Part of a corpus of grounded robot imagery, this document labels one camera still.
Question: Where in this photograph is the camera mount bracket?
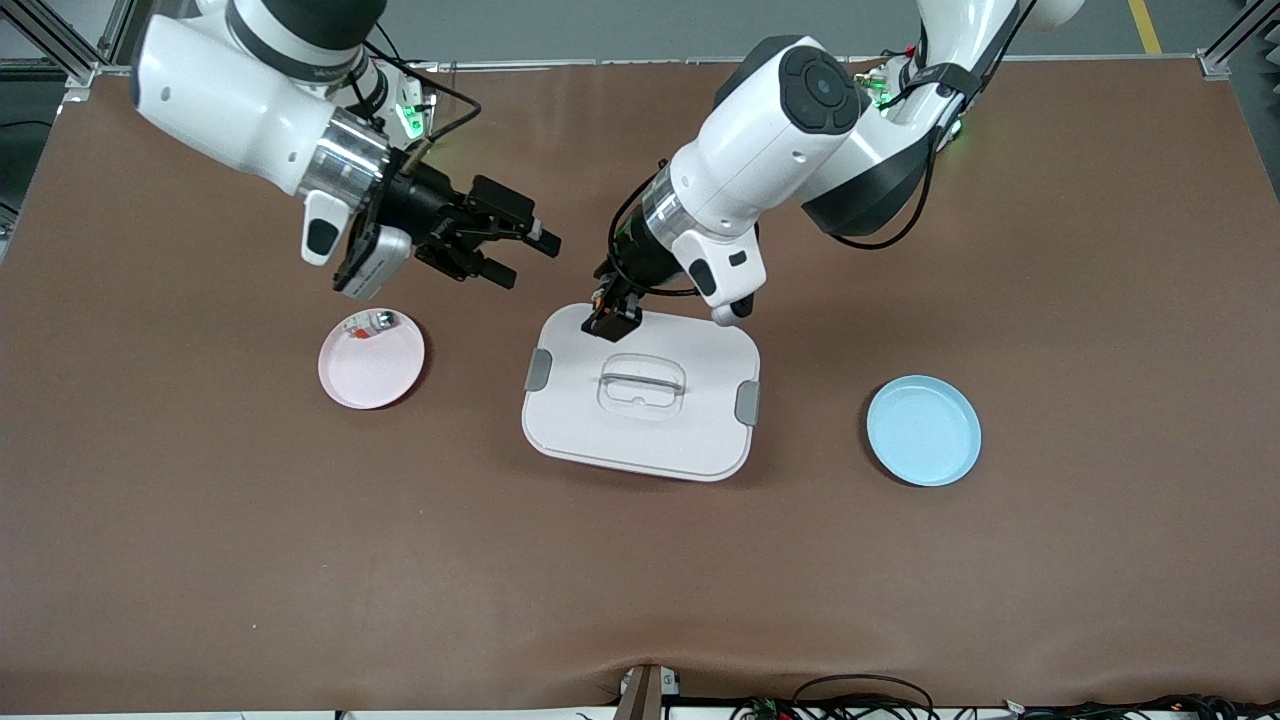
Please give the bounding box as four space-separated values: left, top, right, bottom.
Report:
612 663 683 720

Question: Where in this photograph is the aluminium frame profile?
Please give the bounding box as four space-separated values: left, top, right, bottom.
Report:
0 0 136 101
1195 0 1280 81

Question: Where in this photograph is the pale pink round plate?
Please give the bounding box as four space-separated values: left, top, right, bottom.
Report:
318 308 427 411

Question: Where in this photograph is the light blue round plate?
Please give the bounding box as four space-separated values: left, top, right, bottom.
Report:
866 375 983 488

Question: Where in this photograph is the pink box with white lid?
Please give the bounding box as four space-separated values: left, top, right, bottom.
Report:
521 302 762 483

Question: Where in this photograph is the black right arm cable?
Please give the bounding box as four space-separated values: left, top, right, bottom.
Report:
345 20 483 176

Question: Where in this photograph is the black cable bundle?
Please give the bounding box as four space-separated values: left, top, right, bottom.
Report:
730 674 1280 720

